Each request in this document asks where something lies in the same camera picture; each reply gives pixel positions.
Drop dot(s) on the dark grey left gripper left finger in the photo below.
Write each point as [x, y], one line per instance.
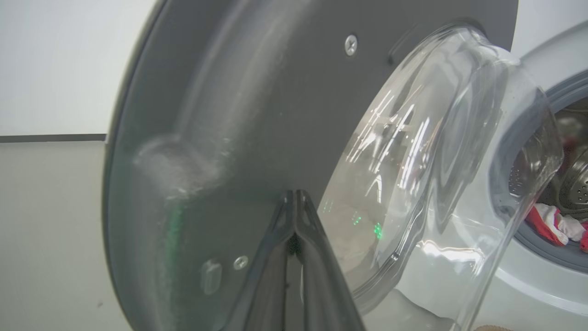
[262, 299]

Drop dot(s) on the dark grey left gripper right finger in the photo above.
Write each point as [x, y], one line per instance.
[326, 294]

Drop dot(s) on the black round glass washer door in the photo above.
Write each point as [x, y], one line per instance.
[275, 115]

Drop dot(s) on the red and white garment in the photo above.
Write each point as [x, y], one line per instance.
[549, 225]

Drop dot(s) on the cream basket with brown rim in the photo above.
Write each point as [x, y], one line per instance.
[494, 328]

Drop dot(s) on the white front-load washing machine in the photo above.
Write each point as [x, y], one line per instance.
[533, 294]

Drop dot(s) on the stainless steel washing machine drum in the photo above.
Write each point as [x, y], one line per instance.
[576, 184]

